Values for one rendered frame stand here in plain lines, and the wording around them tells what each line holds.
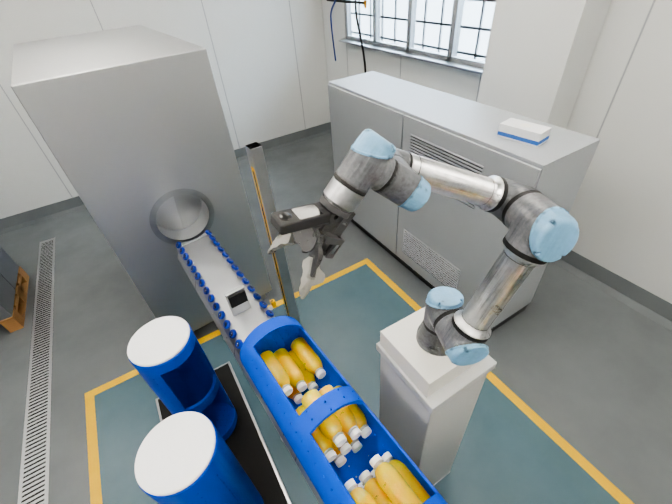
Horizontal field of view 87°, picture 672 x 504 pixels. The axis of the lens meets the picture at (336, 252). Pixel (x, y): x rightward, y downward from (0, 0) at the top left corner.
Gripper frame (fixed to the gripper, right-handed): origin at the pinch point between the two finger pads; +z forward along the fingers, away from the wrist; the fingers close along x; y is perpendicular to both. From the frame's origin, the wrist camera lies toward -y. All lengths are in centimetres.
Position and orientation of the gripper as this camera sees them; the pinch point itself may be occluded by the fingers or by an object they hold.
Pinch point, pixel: (281, 275)
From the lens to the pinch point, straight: 78.0
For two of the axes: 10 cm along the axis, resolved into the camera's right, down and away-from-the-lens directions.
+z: -5.5, 7.7, 3.4
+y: 6.2, 1.0, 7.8
